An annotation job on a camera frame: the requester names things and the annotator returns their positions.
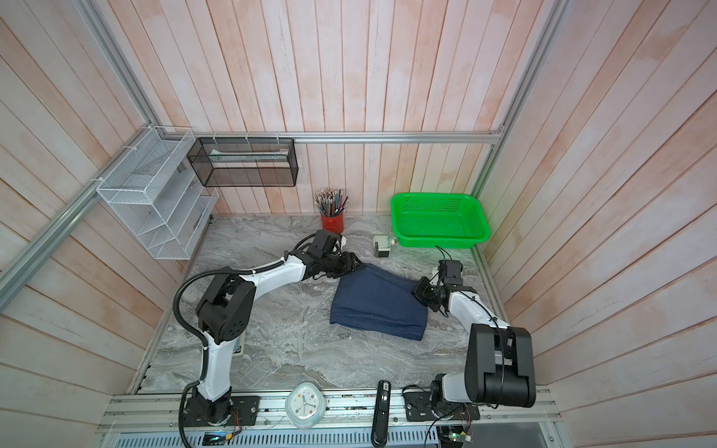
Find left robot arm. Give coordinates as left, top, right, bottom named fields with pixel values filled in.
left=172, top=230, right=364, bottom=447

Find white wire mesh shelf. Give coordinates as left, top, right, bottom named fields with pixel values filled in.
left=97, top=126, right=218, bottom=261

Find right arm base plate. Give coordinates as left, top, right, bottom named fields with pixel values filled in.
left=401, top=388, right=480, bottom=422

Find dark blue denim trousers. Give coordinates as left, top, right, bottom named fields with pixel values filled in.
left=330, top=264, right=429, bottom=341

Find pencils in cup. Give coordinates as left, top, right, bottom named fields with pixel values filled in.
left=315, top=188, right=348, bottom=218

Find red pencil cup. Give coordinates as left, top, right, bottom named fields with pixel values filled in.
left=320, top=214, right=345, bottom=234

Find black mesh wall basket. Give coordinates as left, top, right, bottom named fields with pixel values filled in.
left=187, top=136, right=299, bottom=188

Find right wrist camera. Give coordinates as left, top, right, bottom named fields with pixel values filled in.
left=438, top=259, right=463, bottom=287

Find white analog clock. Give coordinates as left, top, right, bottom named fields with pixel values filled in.
left=285, top=382, right=328, bottom=429

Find green plastic basket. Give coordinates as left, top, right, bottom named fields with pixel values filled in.
left=390, top=192, right=491, bottom=249

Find black remote control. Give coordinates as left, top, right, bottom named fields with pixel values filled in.
left=371, top=380, right=391, bottom=448

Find light blue phone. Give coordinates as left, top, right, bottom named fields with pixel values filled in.
left=233, top=334, right=246, bottom=356

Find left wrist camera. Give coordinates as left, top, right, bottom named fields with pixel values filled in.
left=308, top=229, right=345, bottom=258

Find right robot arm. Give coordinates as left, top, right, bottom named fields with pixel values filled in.
left=413, top=259, right=537, bottom=418

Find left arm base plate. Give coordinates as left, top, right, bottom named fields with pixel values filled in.
left=182, top=395, right=261, bottom=427

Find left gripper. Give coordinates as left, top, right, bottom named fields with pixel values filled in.
left=321, top=251, right=365, bottom=278

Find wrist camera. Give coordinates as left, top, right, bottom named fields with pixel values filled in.
left=438, top=259, right=463, bottom=287
left=308, top=229, right=345, bottom=258

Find small white grey box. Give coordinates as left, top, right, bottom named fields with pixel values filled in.
left=373, top=234, right=397, bottom=259

